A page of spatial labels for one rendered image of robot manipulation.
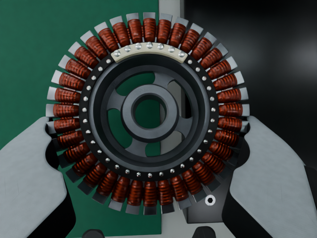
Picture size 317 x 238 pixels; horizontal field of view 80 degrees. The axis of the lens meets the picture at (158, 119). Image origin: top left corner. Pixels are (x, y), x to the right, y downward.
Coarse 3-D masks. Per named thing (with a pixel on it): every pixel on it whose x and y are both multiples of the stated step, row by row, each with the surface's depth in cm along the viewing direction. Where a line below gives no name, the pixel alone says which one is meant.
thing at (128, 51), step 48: (96, 48) 10; (144, 48) 10; (192, 48) 11; (48, 96) 10; (96, 96) 11; (144, 96) 12; (192, 96) 12; (240, 96) 10; (96, 144) 10; (144, 144) 12; (192, 144) 11; (240, 144) 11; (96, 192) 10; (144, 192) 10; (192, 192) 10
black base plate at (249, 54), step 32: (192, 0) 16; (224, 0) 16; (256, 0) 16; (288, 0) 16; (224, 32) 16; (256, 32) 16; (288, 32) 16; (256, 64) 16; (288, 64) 16; (256, 96) 16; (288, 96) 16; (288, 128) 16; (224, 192) 16
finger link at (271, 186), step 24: (264, 144) 9; (240, 168) 8; (264, 168) 8; (288, 168) 8; (240, 192) 7; (264, 192) 7; (288, 192) 7; (240, 216) 6; (264, 216) 6; (288, 216) 6; (312, 216) 6
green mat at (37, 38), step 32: (0, 0) 17; (32, 0) 17; (64, 0) 17; (96, 0) 17; (128, 0) 17; (0, 32) 17; (32, 32) 17; (64, 32) 17; (96, 32) 17; (0, 64) 17; (32, 64) 17; (0, 96) 17; (32, 96) 17; (0, 128) 17; (96, 224) 18; (128, 224) 18; (160, 224) 18
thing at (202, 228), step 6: (198, 228) 5; (204, 228) 5; (210, 228) 5; (84, 234) 5; (90, 234) 5; (96, 234) 5; (102, 234) 5; (198, 234) 5; (204, 234) 5; (210, 234) 5
